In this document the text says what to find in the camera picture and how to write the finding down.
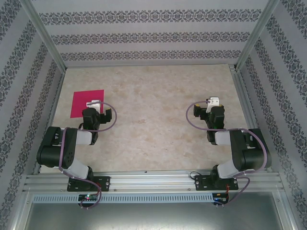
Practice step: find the pink square paper sheet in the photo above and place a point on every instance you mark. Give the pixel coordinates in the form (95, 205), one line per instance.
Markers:
(80, 103)

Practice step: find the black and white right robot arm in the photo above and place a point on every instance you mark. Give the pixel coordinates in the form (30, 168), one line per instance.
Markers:
(254, 153)

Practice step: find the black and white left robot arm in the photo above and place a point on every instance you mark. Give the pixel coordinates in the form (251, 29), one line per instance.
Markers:
(50, 148)

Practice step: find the grey metal sheet panel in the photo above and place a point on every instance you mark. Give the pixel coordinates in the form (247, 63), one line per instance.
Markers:
(153, 218)

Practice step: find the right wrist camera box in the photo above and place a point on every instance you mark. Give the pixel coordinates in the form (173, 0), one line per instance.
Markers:
(213, 101)

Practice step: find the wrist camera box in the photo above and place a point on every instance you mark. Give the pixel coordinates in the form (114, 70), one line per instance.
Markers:
(213, 101)
(94, 102)

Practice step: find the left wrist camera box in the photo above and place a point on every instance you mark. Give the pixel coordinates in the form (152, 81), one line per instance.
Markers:
(94, 102)

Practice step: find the aluminium side rail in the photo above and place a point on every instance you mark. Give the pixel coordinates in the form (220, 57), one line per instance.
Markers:
(243, 95)
(56, 95)

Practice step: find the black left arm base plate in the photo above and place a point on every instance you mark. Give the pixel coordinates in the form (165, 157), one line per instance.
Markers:
(105, 183)

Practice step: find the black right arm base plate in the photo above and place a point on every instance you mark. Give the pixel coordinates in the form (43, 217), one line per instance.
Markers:
(200, 183)

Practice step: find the aluminium mounting rail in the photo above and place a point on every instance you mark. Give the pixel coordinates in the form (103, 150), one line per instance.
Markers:
(153, 182)

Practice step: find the aluminium frame post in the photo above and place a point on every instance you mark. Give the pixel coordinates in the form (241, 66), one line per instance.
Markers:
(254, 40)
(48, 40)

